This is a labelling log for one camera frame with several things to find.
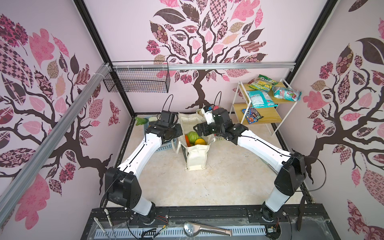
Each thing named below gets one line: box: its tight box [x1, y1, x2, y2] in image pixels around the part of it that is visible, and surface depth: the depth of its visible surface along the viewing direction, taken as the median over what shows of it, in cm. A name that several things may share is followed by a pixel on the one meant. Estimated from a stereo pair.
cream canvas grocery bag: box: [171, 108, 216, 171], surface depth 82 cm
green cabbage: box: [187, 131, 200, 145], surface depth 97 cm
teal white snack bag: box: [247, 90, 279, 109], surface depth 79 cm
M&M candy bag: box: [242, 107, 264, 125], surface depth 97 cm
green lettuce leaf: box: [134, 117, 149, 126], surface depth 105 cm
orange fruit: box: [194, 138, 206, 145], surface depth 93 cm
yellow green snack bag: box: [248, 74, 279, 92], surface depth 89 cm
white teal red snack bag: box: [272, 86, 302, 102], surface depth 79 cm
